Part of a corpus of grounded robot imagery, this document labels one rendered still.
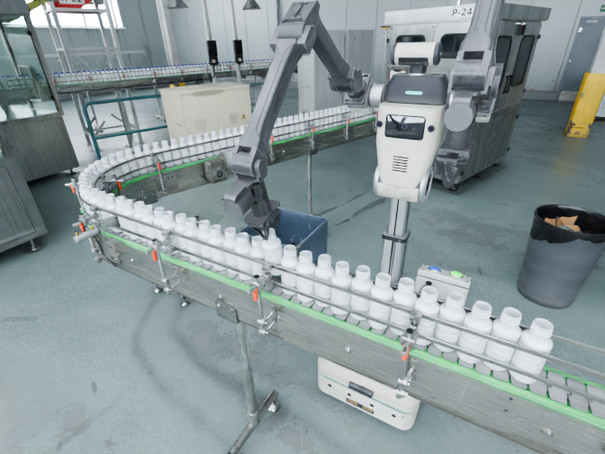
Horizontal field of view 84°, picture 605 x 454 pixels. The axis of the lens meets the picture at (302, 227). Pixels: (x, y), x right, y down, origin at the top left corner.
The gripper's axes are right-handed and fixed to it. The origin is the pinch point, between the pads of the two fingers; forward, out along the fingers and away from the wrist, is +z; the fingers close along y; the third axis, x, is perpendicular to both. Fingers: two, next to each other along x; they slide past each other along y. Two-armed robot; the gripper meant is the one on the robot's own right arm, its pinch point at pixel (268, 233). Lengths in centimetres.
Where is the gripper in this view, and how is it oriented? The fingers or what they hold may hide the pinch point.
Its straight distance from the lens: 102.3
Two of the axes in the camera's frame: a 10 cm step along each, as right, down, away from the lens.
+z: 1.6, 7.3, 6.7
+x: 8.7, 2.2, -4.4
